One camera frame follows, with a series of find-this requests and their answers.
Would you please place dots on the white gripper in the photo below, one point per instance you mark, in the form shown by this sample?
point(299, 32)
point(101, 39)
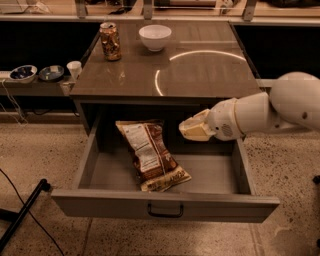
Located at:
point(222, 120)

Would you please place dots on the brown chip bag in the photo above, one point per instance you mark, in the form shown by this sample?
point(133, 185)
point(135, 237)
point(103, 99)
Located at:
point(156, 167)

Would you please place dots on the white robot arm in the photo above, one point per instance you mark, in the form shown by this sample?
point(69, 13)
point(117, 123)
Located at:
point(292, 103)

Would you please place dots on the grey cabinet with counter top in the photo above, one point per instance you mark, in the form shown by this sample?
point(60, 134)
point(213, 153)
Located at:
point(201, 63)

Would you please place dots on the open grey top drawer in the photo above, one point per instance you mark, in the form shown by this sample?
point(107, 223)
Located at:
point(212, 181)

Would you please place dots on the white bowl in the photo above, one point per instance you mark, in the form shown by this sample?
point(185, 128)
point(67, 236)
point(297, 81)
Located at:
point(155, 37)

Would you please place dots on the patterned drink can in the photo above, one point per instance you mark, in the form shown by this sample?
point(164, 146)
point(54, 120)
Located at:
point(110, 41)

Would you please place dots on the small white paper cup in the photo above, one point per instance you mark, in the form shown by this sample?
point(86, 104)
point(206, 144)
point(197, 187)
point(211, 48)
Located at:
point(75, 69)

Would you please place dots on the dark blue plate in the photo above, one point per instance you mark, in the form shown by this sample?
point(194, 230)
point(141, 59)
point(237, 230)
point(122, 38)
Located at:
point(52, 73)

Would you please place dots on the low grey side shelf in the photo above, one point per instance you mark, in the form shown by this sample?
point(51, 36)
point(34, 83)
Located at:
point(36, 87)

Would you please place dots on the blue patterned bowl left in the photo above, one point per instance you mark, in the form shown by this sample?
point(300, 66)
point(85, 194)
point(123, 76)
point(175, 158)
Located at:
point(23, 74)

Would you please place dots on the black stand leg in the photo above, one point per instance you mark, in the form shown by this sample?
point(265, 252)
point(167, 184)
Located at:
point(15, 218)

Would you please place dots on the black drawer handle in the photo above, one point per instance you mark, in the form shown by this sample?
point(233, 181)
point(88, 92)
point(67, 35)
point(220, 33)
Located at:
point(160, 212)

